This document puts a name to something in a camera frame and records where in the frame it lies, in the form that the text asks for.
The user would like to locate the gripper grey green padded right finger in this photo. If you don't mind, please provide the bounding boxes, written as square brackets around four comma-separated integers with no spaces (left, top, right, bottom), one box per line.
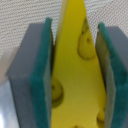
[96,23,128,128]

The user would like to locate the gripper grey green padded left finger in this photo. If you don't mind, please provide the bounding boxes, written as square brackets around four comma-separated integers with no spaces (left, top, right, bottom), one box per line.
[7,18,52,128]

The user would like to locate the yellow toy cheese wedge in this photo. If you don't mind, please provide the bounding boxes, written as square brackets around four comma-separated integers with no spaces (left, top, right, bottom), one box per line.
[51,0,106,128]

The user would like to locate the beige woven placemat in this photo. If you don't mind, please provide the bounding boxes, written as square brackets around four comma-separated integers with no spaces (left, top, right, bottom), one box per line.
[0,0,128,84]

